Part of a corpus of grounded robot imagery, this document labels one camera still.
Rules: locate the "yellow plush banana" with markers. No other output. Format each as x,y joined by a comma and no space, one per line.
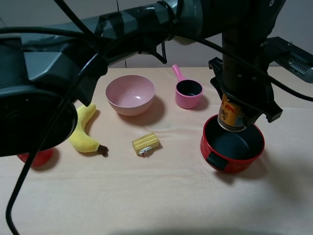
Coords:
79,139

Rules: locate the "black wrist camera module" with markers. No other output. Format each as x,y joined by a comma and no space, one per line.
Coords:
292,58

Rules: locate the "pink plastic bowl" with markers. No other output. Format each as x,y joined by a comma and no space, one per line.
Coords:
130,95

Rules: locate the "gold energy drink can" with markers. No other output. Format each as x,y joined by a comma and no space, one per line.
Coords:
230,116

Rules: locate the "red pot with black handles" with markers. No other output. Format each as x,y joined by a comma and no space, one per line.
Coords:
230,152

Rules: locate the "pink saucepan with handle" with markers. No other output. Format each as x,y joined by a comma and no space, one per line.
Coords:
188,92

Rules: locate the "yellow toy cake slice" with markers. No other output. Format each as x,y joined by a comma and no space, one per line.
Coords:
145,144

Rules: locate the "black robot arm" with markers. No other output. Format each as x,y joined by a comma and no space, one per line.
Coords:
44,70

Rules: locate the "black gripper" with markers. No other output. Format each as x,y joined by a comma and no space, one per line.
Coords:
236,77

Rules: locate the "red toy apple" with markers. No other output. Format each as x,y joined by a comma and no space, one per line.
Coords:
41,158

